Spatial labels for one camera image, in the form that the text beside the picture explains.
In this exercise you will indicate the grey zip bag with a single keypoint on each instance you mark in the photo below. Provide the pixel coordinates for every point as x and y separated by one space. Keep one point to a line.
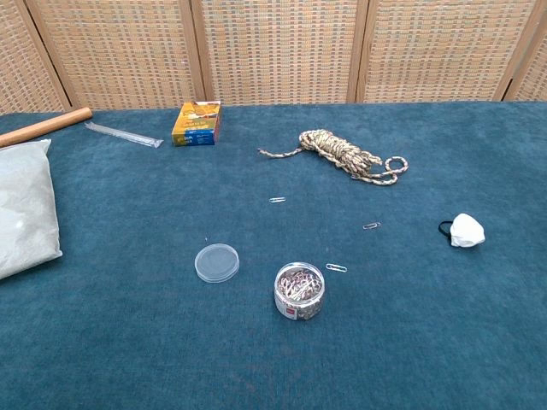
25 205

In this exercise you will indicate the wooden rod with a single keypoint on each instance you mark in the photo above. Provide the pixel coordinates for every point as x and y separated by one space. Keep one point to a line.
42 126

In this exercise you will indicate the silver paperclip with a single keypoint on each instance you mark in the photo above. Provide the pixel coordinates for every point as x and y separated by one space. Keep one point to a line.
277 200
336 267
372 226

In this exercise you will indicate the blue felt table cover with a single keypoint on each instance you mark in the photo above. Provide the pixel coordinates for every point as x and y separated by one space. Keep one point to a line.
128 341

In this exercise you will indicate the woven wooden screen panel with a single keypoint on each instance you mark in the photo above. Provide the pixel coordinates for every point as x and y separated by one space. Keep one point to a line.
278 51
115 51
536 64
440 51
21 55

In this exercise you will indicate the clear round plastic lid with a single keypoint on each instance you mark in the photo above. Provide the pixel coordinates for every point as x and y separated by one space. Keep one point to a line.
217 262

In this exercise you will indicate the clear paperclip container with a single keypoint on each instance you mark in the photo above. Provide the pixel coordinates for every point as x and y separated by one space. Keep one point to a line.
298 299

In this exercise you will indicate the white wad with black band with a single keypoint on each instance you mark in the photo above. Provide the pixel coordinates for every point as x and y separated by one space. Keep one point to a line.
468 230

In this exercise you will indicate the orange yellow cardboard box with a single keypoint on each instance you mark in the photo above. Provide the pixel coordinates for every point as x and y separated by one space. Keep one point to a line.
196 124

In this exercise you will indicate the clear plastic tube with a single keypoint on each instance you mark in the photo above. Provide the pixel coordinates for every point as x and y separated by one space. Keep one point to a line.
124 135

